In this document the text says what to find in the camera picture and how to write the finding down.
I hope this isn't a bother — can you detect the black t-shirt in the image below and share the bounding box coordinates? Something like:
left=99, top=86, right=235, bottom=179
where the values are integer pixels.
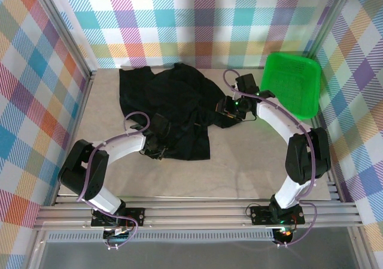
left=118, top=62, right=240, bottom=161

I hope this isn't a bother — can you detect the green plastic basket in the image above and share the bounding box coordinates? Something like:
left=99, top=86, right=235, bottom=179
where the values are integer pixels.
left=259, top=52, right=323, bottom=120

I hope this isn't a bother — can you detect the grey metal panel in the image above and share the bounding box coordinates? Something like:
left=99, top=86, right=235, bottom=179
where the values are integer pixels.
left=29, top=240, right=372, bottom=269

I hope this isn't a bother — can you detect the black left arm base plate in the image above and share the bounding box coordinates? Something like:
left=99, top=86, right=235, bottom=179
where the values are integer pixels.
left=91, top=208, right=147, bottom=228

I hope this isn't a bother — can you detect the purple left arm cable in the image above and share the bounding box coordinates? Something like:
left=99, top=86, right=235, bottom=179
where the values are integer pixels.
left=76, top=112, right=151, bottom=250

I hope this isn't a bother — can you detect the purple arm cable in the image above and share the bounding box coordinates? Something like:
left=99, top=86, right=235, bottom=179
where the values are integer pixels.
left=223, top=69, right=318, bottom=248
left=76, top=112, right=151, bottom=250

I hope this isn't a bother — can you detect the aluminium mounting rail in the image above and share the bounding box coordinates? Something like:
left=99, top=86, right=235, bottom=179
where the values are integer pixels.
left=32, top=202, right=364, bottom=231

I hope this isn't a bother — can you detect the aluminium side rail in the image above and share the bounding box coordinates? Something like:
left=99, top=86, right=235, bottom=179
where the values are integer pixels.
left=312, top=113, right=345, bottom=203
left=52, top=71, right=97, bottom=205

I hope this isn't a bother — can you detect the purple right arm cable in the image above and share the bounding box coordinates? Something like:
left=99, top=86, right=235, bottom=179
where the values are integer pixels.
left=223, top=69, right=318, bottom=248

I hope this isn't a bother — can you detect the grey slotted cable duct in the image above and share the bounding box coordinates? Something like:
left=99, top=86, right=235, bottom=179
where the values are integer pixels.
left=44, top=232, right=276, bottom=242

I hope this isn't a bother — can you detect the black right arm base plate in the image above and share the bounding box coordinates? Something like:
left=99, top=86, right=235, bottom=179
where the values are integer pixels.
left=250, top=205, right=306, bottom=225

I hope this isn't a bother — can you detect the aluminium frame post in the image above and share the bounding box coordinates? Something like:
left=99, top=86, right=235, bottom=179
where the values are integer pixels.
left=29, top=0, right=98, bottom=78
left=302, top=0, right=360, bottom=62

